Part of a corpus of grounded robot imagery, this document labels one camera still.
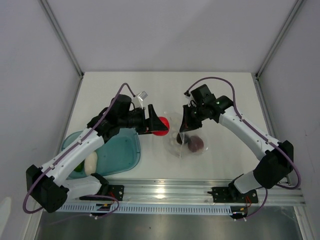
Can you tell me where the teal plastic tray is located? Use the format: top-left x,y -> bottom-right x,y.
68,128 -> 141,180

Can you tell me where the green orange mango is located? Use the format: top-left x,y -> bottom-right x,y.
74,162 -> 85,172

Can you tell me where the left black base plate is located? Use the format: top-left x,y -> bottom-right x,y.
99,184 -> 125,201

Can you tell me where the right aluminium frame post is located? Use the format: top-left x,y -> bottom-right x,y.
254,0 -> 307,80

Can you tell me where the aluminium mounting rail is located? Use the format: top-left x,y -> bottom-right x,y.
33,178 -> 307,206

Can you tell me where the white radish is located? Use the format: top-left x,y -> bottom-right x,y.
84,151 -> 98,176

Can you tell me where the left aluminium frame post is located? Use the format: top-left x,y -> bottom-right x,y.
38,0 -> 85,77

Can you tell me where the bright red tomato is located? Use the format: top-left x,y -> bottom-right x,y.
153,116 -> 171,137

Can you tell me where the clear zip top bag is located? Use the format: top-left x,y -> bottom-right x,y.
162,112 -> 209,159

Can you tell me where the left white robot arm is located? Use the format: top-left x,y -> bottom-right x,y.
22,94 -> 169,214

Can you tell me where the white slotted cable duct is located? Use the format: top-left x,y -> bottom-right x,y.
58,202 -> 233,216

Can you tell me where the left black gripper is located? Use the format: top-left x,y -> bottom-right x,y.
118,104 -> 168,135

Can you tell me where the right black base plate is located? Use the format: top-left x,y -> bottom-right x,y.
207,186 -> 259,204

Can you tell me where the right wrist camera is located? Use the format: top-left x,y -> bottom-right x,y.
190,84 -> 216,105

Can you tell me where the aluminium frame post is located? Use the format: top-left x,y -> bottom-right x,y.
254,0 -> 307,80
38,0 -> 85,77

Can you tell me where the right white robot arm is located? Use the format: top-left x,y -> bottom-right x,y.
179,96 -> 294,202

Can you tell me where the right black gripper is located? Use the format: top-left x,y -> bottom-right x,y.
179,104 -> 207,133

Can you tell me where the dark red apple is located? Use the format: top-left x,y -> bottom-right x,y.
187,135 -> 204,153

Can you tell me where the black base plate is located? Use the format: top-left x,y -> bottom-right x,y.
99,184 -> 125,201
207,186 -> 259,204

